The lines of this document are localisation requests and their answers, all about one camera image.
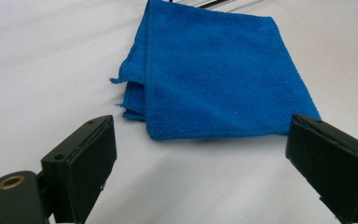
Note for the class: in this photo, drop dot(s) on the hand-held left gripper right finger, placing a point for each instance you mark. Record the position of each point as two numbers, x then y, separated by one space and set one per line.
332 168

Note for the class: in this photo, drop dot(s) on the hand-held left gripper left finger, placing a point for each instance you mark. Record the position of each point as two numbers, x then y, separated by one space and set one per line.
80 168

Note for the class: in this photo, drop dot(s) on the blue microfibre cloth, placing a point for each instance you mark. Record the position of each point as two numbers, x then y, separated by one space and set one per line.
211 81

